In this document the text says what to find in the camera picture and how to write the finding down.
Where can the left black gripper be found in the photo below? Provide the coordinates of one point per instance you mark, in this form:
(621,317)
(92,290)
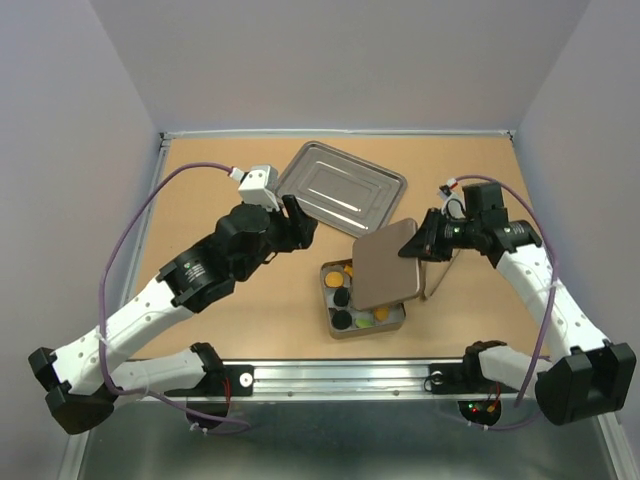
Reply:
(300,226)

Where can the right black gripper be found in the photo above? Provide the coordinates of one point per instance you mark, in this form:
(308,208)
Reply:
(425,244)

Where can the metal tongs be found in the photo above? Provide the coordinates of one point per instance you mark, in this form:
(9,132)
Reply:
(433,273)

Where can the square tin lid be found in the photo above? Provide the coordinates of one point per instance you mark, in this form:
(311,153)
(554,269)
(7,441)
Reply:
(380,276)

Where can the orange waffle cookie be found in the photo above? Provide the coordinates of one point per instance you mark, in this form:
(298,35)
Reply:
(334,279)

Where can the silver metal tray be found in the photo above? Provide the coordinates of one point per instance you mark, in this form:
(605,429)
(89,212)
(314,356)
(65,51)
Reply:
(342,190)

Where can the black sandwich cookie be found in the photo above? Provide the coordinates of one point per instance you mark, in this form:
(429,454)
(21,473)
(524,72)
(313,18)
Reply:
(341,297)

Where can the black round cookie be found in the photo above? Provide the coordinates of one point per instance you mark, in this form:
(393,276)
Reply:
(341,320)

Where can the green round cookie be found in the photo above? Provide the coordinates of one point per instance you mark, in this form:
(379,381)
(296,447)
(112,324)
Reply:
(363,323)

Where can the orange round cookie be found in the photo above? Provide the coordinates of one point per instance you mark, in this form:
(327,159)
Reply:
(381,314)

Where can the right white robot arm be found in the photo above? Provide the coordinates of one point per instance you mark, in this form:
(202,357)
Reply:
(575,371)

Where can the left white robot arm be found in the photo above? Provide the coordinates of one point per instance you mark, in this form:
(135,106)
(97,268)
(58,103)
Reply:
(184,287)

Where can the square cookie tin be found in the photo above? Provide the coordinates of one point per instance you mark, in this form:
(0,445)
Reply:
(397,312)

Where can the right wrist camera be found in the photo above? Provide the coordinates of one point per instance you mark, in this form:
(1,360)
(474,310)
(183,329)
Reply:
(452,203)

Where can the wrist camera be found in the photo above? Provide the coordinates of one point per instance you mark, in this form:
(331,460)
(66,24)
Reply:
(452,203)
(257,186)

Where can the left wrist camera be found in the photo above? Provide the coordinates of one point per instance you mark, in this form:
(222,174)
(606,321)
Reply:
(257,186)

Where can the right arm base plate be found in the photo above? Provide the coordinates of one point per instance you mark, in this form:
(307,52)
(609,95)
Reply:
(449,378)

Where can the aluminium front rail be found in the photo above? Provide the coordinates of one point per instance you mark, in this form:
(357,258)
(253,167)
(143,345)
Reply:
(350,377)

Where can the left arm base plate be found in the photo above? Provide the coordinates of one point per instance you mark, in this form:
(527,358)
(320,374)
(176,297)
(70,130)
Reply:
(236,380)

